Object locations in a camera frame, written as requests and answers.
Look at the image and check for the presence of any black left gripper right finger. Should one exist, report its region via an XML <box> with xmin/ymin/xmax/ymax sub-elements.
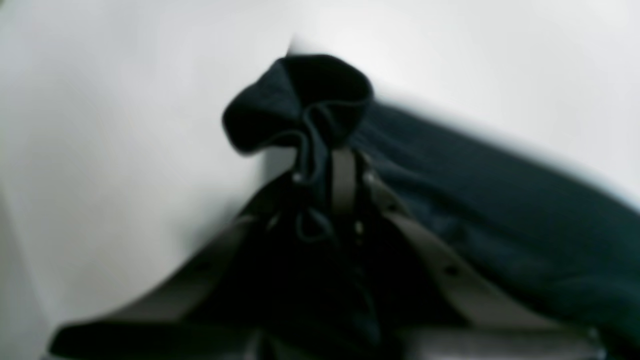
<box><xmin>331</xmin><ymin>148</ymin><xmax>607</xmax><ymax>360</ymax></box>

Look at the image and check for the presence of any dark navy t-shirt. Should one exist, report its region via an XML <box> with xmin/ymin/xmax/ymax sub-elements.
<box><xmin>222</xmin><ymin>55</ymin><xmax>640</xmax><ymax>360</ymax></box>

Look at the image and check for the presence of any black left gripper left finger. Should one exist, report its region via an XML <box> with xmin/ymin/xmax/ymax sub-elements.
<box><xmin>47</xmin><ymin>172</ymin><xmax>311</xmax><ymax>360</ymax></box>

